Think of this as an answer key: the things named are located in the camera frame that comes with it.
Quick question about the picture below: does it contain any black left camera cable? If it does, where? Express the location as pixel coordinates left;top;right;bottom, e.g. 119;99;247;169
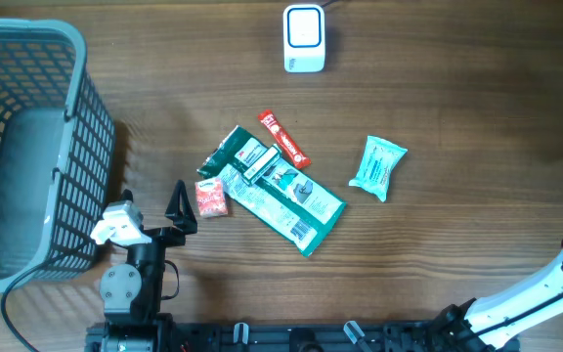
0;239;97;352

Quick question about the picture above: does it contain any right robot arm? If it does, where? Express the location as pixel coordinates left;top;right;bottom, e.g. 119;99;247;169
427;240;563;351

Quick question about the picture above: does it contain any mint toilet wipes pack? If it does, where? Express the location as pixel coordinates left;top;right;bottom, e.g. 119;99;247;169
348;136;408;202

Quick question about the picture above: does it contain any grey plastic laundry basket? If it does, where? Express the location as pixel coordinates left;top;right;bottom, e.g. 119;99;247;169
0;19;116;293

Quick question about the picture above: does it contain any white barcode scanner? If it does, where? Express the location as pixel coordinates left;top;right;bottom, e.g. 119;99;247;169
282;4;325;73

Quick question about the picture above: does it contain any red tissue pack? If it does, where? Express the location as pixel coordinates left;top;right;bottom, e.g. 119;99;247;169
195;177;229;218

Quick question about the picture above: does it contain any small black white box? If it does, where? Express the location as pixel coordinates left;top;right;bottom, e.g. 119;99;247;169
242;145;282;185

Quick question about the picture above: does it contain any red coffee stick sachet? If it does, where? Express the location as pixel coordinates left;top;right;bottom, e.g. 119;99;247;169
258;110;312;169

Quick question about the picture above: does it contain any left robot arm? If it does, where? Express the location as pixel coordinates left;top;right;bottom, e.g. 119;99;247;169
85;180;197;352

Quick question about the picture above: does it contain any green white wipes packet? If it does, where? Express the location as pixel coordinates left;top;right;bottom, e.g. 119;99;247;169
197;125;346;257

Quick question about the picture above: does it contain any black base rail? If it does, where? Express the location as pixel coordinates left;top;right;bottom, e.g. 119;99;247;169
84;321;495;352

